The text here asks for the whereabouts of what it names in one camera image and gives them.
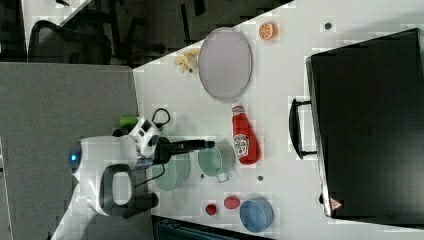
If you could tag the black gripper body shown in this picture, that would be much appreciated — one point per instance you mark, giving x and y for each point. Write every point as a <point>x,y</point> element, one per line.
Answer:
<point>165,149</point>

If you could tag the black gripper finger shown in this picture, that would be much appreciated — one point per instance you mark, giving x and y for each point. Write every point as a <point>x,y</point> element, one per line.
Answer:
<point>197,144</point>

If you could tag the red ketchup bottle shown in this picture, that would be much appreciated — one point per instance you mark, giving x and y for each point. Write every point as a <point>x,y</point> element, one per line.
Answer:
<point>245,142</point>

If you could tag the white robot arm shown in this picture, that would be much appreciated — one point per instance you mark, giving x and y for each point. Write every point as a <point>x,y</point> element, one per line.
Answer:
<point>104,169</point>

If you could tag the green strainer basket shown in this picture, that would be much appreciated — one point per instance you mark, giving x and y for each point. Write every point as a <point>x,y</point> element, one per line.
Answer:
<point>172,174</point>

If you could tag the green mug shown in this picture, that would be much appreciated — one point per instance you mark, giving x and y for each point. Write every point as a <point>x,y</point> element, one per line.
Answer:
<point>217,161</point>

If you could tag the green lime toy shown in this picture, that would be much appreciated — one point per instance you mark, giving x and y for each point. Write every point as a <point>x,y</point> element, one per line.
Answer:
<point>127,121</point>

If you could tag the dark red strawberry toy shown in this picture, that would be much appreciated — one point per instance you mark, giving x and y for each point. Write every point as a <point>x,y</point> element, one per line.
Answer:
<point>211,209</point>

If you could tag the light red strawberry toy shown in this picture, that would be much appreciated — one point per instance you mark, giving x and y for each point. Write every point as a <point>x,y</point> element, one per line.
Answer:
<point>231,202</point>

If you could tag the round grey plate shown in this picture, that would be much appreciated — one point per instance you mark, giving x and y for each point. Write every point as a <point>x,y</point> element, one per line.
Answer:
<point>225,64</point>

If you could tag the blue cup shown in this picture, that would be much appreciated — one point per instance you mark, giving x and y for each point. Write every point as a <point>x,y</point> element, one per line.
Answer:
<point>256,214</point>

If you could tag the orange slice toy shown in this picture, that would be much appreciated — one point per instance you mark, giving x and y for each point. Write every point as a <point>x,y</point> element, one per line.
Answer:
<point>268,31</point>

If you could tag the black office chair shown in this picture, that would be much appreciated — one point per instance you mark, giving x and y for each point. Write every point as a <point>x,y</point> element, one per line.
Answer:
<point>50,43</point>

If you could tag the black toaster oven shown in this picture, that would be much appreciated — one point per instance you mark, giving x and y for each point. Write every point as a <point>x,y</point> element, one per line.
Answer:
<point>367,111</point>

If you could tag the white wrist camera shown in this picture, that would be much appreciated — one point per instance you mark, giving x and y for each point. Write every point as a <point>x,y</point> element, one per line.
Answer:
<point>146,135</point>

